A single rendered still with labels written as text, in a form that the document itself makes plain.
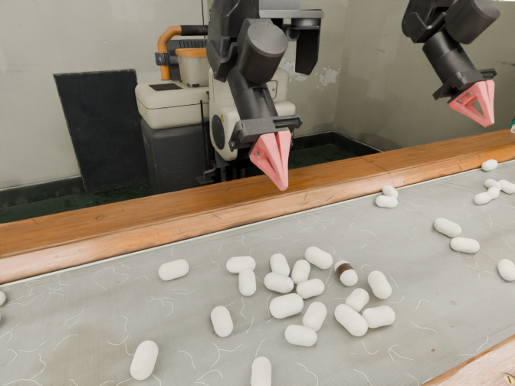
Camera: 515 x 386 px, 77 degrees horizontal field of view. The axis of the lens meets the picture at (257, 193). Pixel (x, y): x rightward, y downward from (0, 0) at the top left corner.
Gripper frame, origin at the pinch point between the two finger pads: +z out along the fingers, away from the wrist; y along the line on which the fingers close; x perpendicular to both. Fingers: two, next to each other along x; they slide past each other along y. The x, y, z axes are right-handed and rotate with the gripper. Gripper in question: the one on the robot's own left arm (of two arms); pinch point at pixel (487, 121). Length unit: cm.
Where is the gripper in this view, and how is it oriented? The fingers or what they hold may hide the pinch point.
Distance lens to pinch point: 74.3
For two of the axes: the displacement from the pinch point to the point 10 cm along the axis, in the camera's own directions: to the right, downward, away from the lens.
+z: 3.2, 9.0, -3.0
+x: -2.5, 3.8, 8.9
